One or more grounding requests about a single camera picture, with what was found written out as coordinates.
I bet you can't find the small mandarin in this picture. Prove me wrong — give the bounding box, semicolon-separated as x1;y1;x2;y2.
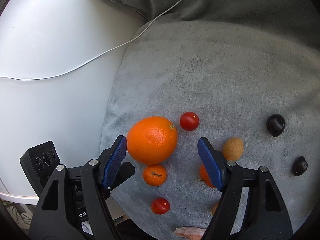
142;164;167;186
199;165;215;189

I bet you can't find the brown longan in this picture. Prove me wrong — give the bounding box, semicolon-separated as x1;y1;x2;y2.
222;138;244;161

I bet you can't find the red cherry tomato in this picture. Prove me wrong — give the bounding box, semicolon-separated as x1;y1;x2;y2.
180;112;200;131
150;198;170;215

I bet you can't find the large orange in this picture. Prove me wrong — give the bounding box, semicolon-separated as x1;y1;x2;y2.
127;116;178;165

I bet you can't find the dark cherry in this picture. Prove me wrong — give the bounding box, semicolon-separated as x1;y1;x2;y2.
291;156;308;177
266;114;286;137

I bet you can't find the grey sofa back cushion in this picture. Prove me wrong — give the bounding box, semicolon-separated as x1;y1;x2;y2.
111;0;309;24

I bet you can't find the white cable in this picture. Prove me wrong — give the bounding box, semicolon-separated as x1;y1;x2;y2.
0;0;196;81

